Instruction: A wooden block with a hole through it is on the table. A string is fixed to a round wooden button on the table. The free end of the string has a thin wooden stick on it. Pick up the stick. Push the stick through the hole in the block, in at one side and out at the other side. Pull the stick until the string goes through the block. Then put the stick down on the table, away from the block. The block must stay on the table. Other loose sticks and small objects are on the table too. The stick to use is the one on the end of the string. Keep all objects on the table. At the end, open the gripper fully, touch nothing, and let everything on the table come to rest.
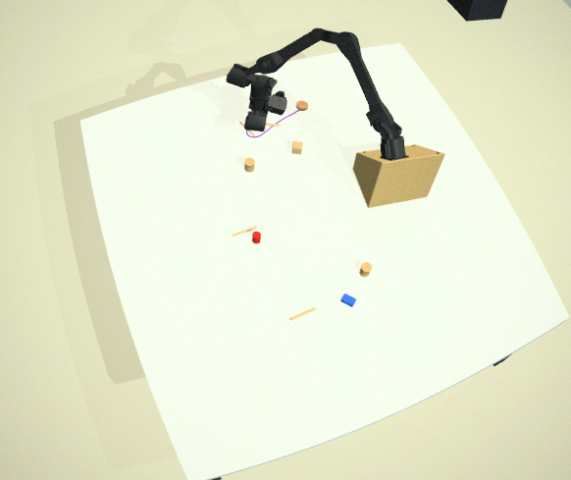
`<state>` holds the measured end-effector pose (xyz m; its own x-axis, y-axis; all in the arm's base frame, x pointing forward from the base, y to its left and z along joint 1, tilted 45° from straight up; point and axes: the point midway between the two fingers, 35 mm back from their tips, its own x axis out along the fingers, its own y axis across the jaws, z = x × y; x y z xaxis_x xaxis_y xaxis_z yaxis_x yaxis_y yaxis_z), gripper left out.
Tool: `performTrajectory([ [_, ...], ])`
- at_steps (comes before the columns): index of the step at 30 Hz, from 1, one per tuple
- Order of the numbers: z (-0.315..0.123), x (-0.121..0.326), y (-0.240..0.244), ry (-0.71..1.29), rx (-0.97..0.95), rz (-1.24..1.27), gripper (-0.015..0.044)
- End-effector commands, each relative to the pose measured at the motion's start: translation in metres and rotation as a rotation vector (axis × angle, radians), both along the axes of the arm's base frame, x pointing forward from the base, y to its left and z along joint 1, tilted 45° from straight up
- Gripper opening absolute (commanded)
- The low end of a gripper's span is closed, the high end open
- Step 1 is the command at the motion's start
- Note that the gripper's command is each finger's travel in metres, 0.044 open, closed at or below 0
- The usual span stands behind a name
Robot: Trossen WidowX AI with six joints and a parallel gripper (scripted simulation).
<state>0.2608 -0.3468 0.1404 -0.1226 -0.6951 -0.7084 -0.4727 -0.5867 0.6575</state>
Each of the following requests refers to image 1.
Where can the small blue block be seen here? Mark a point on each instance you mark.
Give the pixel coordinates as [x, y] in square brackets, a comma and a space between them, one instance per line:
[348, 300]

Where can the brown wooden cylinder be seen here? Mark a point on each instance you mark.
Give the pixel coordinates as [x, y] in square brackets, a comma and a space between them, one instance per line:
[365, 269]

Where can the tan wooden cylinder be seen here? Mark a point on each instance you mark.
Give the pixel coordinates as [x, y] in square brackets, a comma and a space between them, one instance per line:
[249, 165]

